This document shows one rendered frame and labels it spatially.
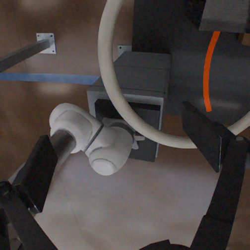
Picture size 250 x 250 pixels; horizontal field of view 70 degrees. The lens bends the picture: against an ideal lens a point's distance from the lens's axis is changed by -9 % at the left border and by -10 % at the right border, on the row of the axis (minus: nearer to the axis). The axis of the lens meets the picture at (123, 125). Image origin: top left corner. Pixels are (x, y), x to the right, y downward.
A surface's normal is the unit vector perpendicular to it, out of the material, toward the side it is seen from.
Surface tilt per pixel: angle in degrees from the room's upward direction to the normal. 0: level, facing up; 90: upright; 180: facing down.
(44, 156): 112
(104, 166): 3
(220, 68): 0
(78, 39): 0
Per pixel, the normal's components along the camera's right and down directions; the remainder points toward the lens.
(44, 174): 0.97, -0.23
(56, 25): -0.25, 0.57
